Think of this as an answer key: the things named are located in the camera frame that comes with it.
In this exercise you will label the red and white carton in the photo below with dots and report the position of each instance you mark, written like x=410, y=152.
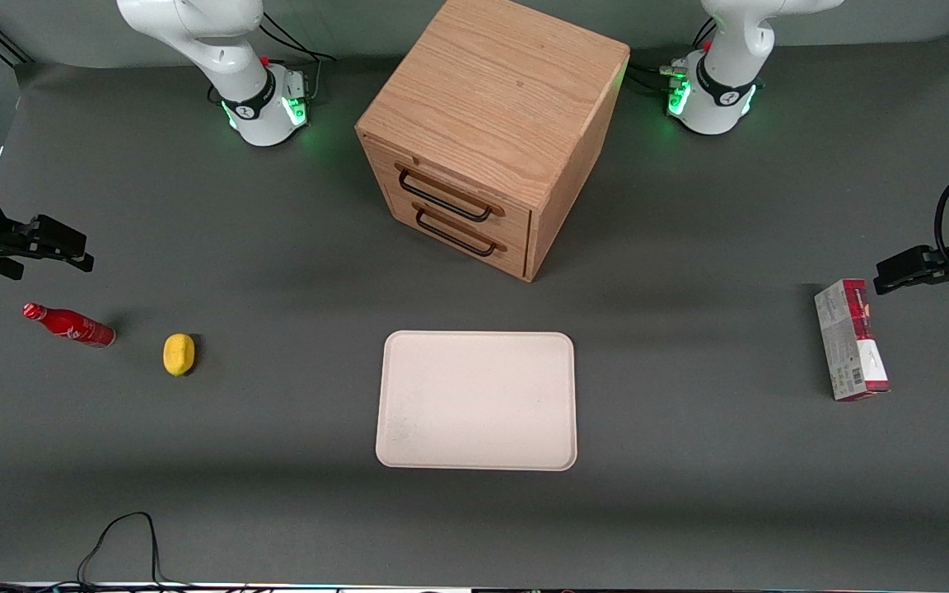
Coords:
x=849, y=346

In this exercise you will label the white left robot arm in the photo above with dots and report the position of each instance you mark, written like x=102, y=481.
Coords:
x=726, y=74

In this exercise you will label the cream rectangular tray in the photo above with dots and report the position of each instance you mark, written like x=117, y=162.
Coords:
x=474, y=403

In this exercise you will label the wooden drawer cabinet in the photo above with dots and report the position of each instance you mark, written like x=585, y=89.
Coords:
x=491, y=82

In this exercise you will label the yellow lemon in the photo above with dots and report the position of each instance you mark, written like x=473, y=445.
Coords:
x=179, y=355

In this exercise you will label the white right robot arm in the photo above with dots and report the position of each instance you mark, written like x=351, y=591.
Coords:
x=227, y=49

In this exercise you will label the red coke bottle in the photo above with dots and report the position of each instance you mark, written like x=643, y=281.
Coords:
x=71, y=325

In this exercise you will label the dark metal frame rail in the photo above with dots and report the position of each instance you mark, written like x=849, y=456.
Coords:
x=13, y=48

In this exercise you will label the dark grey table mat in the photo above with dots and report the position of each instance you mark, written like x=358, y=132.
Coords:
x=277, y=494

